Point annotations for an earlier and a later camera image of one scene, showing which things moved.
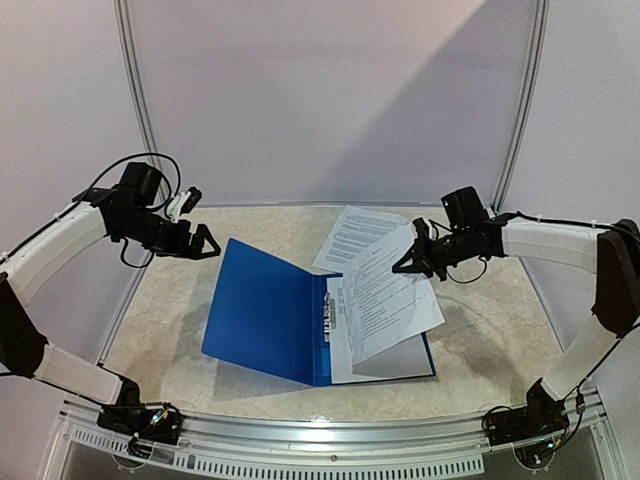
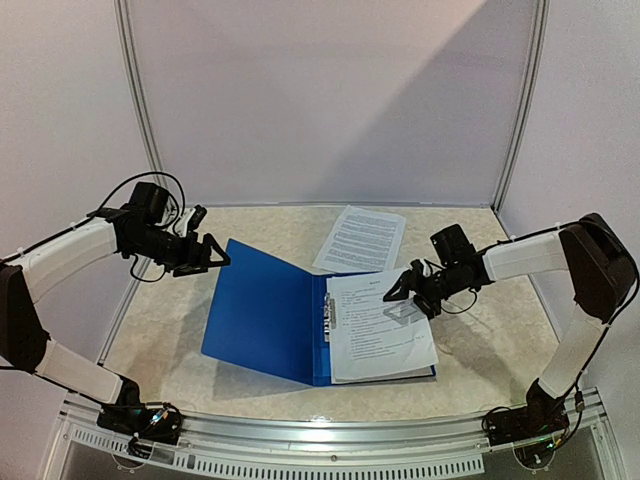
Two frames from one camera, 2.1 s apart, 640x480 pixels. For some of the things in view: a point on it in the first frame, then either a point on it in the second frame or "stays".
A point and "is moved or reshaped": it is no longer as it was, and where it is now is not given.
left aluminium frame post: x=122 y=8 stays
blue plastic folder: x=268 y=316 stays
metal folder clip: x=329 y=316 stays
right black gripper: x=425 y=252 to x=420 y=286
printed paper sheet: x=384 y=307 is moved or reshaped
